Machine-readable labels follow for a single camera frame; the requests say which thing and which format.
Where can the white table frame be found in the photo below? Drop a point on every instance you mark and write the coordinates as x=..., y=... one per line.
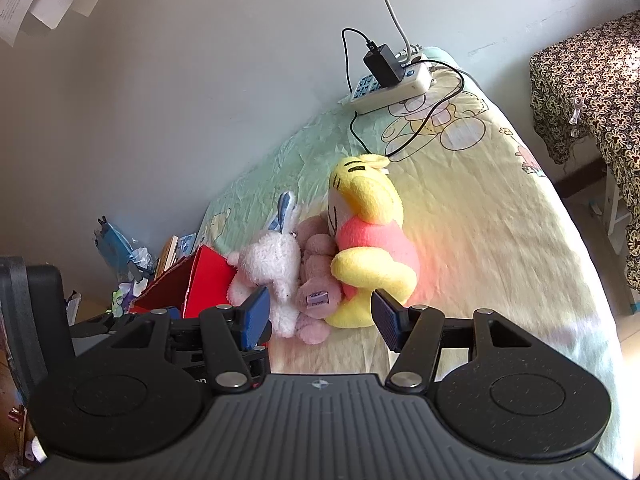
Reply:
x=611, y=200

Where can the colourful plastic packaging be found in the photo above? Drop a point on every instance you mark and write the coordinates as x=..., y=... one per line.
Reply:
x=122, y=297

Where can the patterned covered stool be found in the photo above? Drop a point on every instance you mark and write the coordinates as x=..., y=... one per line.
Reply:
x=590, y=85

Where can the black charger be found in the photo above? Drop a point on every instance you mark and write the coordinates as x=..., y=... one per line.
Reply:
x=382, y=67

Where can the blue plastic bag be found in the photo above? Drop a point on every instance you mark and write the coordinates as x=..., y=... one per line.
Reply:
x=117, y=245

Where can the white plush rabbit plaid ears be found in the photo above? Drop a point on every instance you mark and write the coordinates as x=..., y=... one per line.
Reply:
x=270, y=265

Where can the blue white box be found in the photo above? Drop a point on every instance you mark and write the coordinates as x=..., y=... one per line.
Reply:
x=186, y=245

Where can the yellow plush toy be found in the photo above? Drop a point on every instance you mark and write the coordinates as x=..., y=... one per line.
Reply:
x=370, y=200

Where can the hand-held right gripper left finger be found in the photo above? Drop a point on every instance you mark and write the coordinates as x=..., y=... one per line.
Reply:
x=256, y=317

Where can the red box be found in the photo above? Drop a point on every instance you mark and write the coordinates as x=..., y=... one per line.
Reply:
x=207, y=280

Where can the dark case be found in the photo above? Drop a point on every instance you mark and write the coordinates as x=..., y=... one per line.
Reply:
x=30, y=310

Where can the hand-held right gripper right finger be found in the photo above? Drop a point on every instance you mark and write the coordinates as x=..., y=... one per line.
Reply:
x=386, y=320

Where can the tan book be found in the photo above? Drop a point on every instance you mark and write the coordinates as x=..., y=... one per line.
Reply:
x=166, y=257

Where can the clear plastic clip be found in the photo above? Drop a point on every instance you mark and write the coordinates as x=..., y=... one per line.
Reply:
x=576, y=115

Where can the white power strip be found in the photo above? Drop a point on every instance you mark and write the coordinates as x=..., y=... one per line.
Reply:
x=417, y=80

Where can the pink plush bear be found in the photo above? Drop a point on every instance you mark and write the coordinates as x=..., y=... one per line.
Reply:
x=317, y=255

